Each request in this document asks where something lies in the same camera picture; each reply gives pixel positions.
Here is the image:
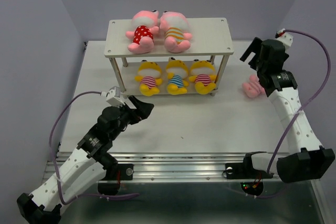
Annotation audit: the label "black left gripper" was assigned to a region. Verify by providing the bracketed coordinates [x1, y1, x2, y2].
[110, 95, 154, 140]

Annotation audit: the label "yellow frog toy pink stripes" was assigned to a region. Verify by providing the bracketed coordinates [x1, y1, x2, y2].
[134, 60, 163, 97]

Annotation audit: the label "yellow frog toy blue stripes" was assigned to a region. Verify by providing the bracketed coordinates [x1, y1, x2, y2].
[165, 57, 189, 95]

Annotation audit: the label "yellow frog toy red stripes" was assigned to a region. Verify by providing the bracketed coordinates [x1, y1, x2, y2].
[189, 59, 216, 95]

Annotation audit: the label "pink frog toy orange stripes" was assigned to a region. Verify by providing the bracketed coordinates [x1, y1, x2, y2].
[160, 11, 192, 53]

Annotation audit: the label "pink frog toy polka dots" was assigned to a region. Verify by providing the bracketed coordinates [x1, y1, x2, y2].
[125, 10, 160, 54]

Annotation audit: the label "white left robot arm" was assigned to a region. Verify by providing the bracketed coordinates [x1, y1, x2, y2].
[17, 95, 154, 223]

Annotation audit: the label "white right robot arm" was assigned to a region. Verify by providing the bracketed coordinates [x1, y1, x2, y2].
[240, 37, 335, 184]

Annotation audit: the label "white two-tier shelf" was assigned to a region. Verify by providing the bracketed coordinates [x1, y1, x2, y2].
[104, 17, 234, 97]

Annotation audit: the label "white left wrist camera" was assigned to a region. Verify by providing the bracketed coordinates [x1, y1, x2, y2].
[100, 86, 125, 108]

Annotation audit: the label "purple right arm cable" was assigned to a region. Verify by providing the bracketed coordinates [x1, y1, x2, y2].
[228, 29, 331, 199]

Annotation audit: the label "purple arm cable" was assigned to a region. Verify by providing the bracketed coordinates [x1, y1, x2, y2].
[49, 91, 140, 206]
[228, 29, 331, 199]

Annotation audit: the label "aluminium front rail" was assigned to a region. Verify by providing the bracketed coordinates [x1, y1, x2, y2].
[43, 152, 320, 183]

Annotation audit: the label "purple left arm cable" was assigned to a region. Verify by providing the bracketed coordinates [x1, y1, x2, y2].
[49, 91, 140, 206]

